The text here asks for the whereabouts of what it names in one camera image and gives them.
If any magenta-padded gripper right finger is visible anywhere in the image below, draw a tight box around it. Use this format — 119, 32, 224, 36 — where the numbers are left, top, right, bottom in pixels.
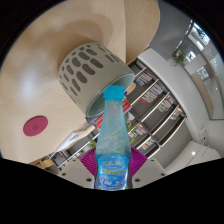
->
129, 147, 168, 190

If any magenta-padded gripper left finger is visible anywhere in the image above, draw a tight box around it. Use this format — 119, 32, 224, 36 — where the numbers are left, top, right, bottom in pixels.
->
57, 147, 98, 190

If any clear bottle with blue cap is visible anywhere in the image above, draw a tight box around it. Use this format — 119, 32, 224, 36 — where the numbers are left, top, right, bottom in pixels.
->
94, 84, 133, 192

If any flat round red coaster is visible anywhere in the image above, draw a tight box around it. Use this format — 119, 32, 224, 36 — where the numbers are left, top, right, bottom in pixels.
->
22, 115, 49, 137

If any grey shelf unit with books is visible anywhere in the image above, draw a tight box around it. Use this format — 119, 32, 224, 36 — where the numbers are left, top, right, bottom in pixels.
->
49, 58, 188, 168

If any red book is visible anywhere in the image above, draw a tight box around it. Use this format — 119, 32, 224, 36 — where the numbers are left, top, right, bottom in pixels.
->
94, 99, 133, 130

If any grey spotted ceramic cup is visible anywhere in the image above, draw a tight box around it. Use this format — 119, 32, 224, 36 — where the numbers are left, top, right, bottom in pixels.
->
58, 42, 136, 118

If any small green ledge plant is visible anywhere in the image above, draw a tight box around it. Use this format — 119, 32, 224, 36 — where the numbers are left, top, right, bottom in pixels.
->
171, 49, 190, 68

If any round-backed wooden chair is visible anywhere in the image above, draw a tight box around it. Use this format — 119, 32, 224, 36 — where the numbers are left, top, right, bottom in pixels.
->
123, 0, 161, 66

